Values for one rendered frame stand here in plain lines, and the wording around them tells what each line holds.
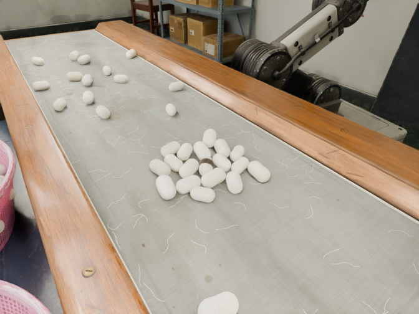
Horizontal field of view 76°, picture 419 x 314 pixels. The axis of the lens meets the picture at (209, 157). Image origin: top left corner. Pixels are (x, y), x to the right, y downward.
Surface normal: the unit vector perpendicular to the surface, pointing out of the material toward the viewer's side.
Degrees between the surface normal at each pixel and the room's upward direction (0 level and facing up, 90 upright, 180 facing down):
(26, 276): 0
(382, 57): 90
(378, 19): 90
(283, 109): 0
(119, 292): 0
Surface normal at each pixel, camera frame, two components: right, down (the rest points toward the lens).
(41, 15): 0.62, 0.47
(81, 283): 0.01, -0.79
